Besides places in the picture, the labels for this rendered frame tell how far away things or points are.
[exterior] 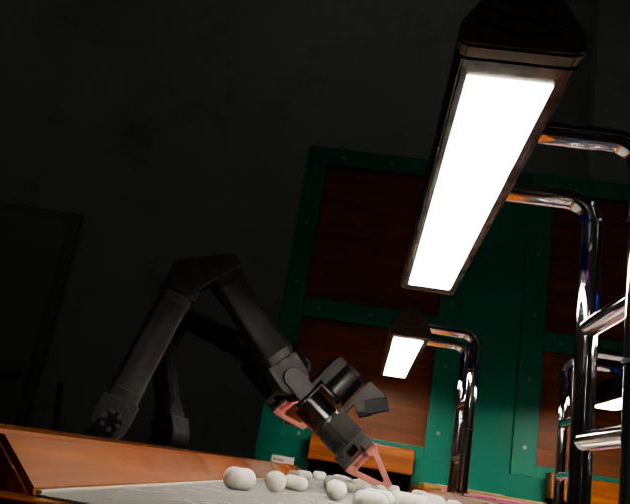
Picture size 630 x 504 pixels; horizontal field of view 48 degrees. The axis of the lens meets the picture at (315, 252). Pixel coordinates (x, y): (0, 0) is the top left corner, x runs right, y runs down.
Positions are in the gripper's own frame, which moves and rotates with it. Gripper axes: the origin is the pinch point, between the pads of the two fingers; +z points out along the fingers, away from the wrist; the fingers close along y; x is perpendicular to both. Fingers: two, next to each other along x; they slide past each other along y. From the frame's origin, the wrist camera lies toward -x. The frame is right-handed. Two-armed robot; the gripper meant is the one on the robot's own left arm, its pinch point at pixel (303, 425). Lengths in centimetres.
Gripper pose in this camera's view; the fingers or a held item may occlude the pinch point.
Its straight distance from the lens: 165.6
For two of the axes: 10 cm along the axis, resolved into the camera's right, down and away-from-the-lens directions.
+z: 6.5, 7.1, -2.6
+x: -7.6, 6.3, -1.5
